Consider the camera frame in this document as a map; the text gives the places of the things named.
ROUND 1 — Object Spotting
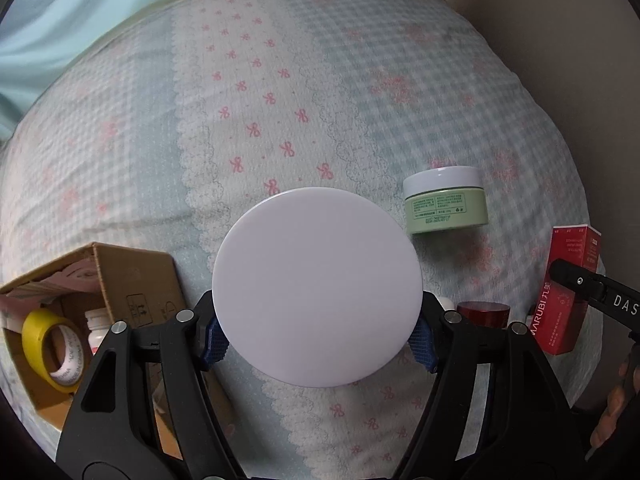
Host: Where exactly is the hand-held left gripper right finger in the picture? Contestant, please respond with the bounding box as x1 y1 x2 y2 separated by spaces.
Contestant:
395 292 589 480

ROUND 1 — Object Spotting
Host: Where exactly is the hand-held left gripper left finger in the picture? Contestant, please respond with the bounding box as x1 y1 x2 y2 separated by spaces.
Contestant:
56 290 251 480

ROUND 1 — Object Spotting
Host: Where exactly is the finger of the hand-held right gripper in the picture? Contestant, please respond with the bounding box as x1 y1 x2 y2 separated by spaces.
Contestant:
547 257 640 323

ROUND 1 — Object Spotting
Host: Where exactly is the red carton box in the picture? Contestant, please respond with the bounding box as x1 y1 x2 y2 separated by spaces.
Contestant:
527 226 603 356

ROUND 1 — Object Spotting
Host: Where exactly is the brown cardboard box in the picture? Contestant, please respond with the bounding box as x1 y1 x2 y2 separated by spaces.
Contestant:
0 241 236 461

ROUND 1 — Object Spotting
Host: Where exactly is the person's right hand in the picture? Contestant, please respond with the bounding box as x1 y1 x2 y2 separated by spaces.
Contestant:
590 356 635 450

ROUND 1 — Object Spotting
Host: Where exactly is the dark red jar lid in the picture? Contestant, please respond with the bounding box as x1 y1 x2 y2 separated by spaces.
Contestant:
456 302 510 330

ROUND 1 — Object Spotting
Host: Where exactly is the white pill bottle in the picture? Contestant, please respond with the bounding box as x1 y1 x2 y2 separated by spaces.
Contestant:
84 308 118 361

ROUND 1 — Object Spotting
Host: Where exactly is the green cream jar white lid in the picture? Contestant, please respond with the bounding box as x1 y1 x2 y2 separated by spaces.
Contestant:
403 166 488 235

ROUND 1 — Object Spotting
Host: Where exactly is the yellow tape roll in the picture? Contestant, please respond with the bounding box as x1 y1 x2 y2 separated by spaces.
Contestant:
21 308 93 395

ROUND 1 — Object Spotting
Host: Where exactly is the checked bow-print bed sheet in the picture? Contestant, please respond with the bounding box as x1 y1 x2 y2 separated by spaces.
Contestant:
0 0 608 480

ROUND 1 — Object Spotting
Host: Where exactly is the light blue cloth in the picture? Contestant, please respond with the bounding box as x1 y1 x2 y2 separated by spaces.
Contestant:
0 0 251 142

